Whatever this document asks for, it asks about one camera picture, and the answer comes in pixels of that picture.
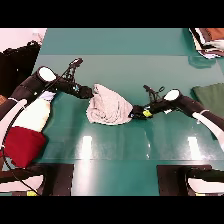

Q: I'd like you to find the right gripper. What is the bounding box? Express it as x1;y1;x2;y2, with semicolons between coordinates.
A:
128;104;150;121

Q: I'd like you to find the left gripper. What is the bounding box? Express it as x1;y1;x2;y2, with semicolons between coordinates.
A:
76;85;95;100

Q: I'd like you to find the black garment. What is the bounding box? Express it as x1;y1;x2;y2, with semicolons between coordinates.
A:
0;40;42;99

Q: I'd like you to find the dark green garment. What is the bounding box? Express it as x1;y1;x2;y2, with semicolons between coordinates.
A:
191;82;224;120

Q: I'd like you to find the red garment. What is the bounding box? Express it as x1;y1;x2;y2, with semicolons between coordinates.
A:
2;125;48;169

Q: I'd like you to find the heap of clothes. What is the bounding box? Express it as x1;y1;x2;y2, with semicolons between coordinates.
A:
188;27;224;60

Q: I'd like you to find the brown garment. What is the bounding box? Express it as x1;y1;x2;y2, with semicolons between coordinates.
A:
199;27;224;43

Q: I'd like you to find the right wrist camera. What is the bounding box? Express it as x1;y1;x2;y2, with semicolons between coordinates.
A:
142;84;166;105

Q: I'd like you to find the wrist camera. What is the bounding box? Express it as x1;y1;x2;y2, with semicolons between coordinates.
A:
61;57;85;84
142;84;166;105

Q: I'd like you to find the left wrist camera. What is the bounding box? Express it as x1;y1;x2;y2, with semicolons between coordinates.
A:
61;57;85;84

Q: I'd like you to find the black cable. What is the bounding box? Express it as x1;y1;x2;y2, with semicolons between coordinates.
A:
0;146;42;196

